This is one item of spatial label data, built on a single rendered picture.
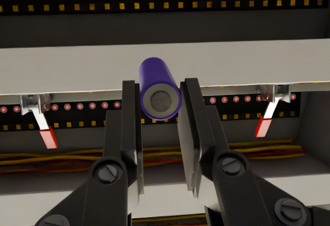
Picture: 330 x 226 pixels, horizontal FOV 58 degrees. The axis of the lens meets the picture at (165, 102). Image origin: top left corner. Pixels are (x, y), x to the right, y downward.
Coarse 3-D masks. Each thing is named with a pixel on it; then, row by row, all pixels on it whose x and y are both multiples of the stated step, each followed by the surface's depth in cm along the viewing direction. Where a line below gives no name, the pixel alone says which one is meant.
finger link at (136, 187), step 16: (128, 96) 12; (112, 112) 12; (128, 112) 11; (112, 128) 11; (128, 128) 10; (112, 144) 11; (128, 144) 10; (128, 160) 10; (128, 176) 10; (80, 192) 9; (128, 192) 10; (64, 208) 9; (80, 208) 9; (128, 208) 10; (48, 224) 8; (64, 224) 9; (80, 224) 9
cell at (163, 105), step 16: (144, 64) 17; (160, 64) 16; (144, 80) 14; (160, 80) 12; (144, 96) 13; (160, 96) 12; (176, 96) 13; (144, 112) 13; (160, 112) 13; (176, 112) 13
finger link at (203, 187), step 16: (192, 80) 12; (192, 96) 12; (192, 112) 11; (208, 112) 12; (192, 128) 11; (208, 128) 10; (192, 144) 10; (208, 144) 10; (224, 144) 11; (192, 160) 10; (208, 160) 10; (192, 176) 11; (208, 176) 10; (256, 176) 10; (192, 192) 12; (208, 192) 10; (272, 192) 9; (272, 208) 9; (288, 208) 9; (304, 208) 9; (288, 224) 9; (304, 224) 9
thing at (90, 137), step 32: (0, 32) 46; (32, 32) 46; (64, 32) 47; (96, 32) 47; (128, 32) 47; (160, 32) 48; (192, 32) 48; (224, 32) 49; (256, 32) 49; (288, 32) 50; (320, 32) 50; (96, 128) 56; (160, 128) 57; (224, 128) 58; (288, 128) 60
